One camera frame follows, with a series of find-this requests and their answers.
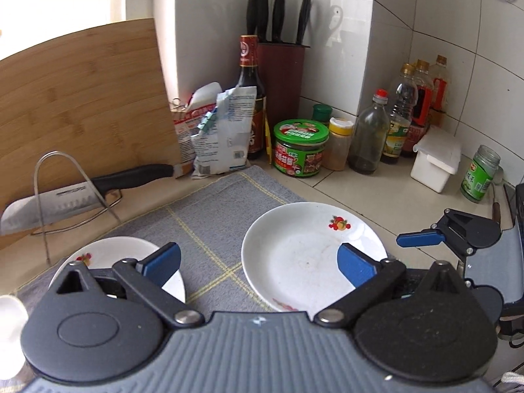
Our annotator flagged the dark soy sauce bottle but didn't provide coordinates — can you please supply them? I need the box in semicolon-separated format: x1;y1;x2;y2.
234;35;268;161

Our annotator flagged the small white fruit-print plate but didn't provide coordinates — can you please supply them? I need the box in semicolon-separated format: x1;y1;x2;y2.
48;236;187;304

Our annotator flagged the black-handled kitchen knife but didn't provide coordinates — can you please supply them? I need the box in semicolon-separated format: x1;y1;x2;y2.
0;164;175;237

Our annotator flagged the red-cap glass bottle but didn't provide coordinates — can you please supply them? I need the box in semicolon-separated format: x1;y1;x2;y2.
348;89;390;175

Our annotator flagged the grey checked dish mat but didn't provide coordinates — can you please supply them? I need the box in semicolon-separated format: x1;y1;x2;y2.
16;166;308;324

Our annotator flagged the large white fruit-print plate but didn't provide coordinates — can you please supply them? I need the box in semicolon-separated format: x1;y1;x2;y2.
241;202;387;314

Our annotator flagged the metal wire rack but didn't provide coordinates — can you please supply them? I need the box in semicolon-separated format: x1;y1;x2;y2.
30;151;123;267

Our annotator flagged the dark red knife block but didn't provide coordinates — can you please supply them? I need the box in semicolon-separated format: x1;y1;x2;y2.
257;42;311;132

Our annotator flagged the yellow-lid spice jar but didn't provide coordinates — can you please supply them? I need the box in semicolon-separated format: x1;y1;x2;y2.
321;117;353;171

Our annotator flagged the red and white bag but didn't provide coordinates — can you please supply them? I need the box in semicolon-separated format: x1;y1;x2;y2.
172;82;224;168

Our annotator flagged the green-lid sauce jar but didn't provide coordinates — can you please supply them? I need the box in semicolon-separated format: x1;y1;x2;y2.
273;119;330;178

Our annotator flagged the black-handled block knife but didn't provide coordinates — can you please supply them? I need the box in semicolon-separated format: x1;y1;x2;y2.
295;0;312;46
272;0;286;44
257;0;270;43
247;0;259;37

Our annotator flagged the white plastic box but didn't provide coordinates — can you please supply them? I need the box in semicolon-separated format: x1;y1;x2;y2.
410;125;462;194

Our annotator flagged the brown-handled small utensil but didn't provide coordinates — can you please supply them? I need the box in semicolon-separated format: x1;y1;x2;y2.
493;182;504;224

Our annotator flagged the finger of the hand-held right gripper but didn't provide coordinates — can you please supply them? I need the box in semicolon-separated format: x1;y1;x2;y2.
396;209;476;258

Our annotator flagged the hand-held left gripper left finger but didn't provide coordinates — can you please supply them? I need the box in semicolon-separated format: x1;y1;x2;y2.
49;242;205;330

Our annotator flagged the red-label dark bottle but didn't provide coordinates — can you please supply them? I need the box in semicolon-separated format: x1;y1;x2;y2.
401;59;435;158

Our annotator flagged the green-label glass jar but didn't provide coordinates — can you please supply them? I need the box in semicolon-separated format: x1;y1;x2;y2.
460;144;502;204

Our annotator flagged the green-label oil bottle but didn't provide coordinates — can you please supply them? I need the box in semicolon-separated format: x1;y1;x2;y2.
381;63;418;165

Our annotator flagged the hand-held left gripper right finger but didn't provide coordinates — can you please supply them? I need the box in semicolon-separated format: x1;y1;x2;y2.
313;243;471;330

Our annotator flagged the bamboo cutting board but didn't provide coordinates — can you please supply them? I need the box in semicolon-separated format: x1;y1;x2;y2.
0;17;183;250

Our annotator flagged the yellow seasoning packet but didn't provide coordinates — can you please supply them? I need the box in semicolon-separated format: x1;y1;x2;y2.
264;117;276;166

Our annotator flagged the white and blue bag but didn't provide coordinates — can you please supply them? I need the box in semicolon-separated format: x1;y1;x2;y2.
190;86;258;178

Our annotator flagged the white wall hook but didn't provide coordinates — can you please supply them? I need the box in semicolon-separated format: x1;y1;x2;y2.
327;5;345;34

